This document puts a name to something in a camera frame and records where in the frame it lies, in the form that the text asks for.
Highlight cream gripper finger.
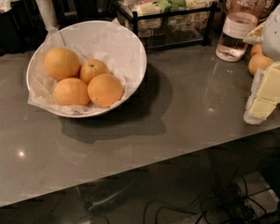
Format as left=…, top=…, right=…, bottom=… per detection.
left=246, top=21, right=266, bottom=37
left=244, top=62, right=280, bottom=124

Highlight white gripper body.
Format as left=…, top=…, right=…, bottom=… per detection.
left=243, top=4, right=280, bottom=62

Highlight white bowl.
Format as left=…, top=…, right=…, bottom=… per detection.
left=25, top=20, right=148, bottom=119

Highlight clear glass jar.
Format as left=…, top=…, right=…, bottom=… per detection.
left=216, top=0, right=268, bottom=62

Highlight tea packets in rack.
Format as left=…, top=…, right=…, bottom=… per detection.
left=117, top=0, right=219, bottom=37

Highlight white paper liner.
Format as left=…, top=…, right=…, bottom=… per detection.
left=27, top=18, right=147, bottom=117

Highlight orange with stem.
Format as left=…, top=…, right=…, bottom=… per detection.
left=79, top=59, right=109, bottom=83

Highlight white cup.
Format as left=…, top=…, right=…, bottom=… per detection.
left=35, top=0, right=59, bottom=31

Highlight black wire rack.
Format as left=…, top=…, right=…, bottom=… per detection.
left=114, top=1, right=217, bottom=50

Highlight black floor cables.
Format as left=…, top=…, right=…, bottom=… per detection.
left=74, top=171, right=274, bottom=224

